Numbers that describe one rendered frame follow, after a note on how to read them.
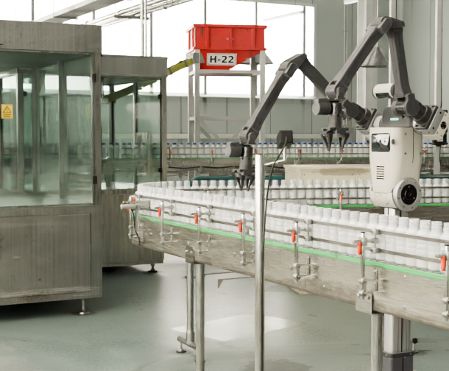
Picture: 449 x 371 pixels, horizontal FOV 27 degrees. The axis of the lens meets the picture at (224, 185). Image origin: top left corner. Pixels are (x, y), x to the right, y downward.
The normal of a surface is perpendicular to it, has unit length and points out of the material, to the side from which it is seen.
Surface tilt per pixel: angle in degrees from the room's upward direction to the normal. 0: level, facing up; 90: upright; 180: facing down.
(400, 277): 90
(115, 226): 90
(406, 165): 101
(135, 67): 90
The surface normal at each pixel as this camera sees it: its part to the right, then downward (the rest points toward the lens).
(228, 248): -0.89, 0.03
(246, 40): 0.17, 0.04
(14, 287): 0.47, 0.04
